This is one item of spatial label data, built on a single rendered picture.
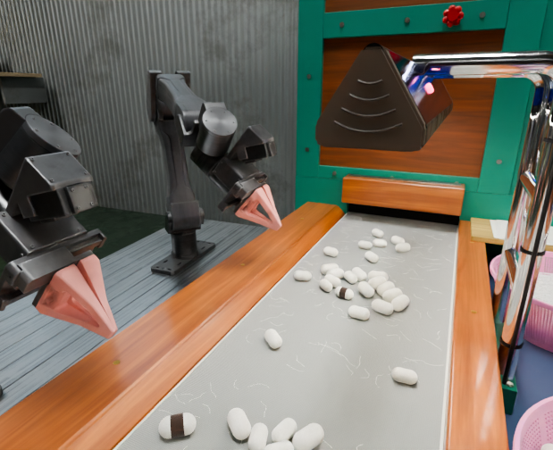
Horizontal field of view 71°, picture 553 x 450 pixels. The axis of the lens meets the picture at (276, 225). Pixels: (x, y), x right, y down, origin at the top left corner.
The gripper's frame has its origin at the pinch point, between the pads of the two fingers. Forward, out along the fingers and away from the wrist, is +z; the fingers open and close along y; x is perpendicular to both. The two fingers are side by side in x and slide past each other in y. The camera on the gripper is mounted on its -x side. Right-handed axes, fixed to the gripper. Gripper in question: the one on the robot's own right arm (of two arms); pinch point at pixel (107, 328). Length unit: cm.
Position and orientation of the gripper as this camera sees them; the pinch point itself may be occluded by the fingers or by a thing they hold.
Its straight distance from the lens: 43.7
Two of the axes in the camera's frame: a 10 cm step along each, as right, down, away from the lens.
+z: 6.9, 7.1, -0.9
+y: 4.1, -3.0, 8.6
